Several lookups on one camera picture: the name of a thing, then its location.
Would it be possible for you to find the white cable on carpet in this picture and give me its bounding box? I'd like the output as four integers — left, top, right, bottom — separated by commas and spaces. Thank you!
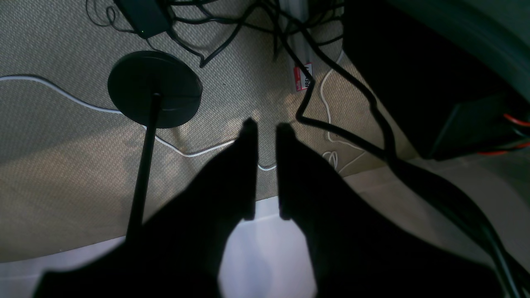
0, 74, 277, 171

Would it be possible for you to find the thick black cable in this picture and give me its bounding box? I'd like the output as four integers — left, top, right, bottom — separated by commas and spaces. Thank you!
265, 0, 530, 298

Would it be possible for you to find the black round stand base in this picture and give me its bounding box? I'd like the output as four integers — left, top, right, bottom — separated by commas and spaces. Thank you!
107, 50, 203, 129

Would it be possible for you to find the black stand pole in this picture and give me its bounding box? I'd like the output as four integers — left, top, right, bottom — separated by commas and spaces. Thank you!
125, 93, 162, 242

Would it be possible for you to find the black power adapter brick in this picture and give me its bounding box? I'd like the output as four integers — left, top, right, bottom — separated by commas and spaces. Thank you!
114, 0, 173, 40

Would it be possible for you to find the red white label tag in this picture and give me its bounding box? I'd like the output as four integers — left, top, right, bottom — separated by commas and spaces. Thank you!
293, 66, 311, 92

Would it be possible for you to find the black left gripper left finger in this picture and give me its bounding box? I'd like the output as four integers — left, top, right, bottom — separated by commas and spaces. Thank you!
34, 119, 258, 298

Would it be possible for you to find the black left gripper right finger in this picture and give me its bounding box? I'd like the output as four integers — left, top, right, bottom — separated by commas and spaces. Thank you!
276, 124, 504, 298

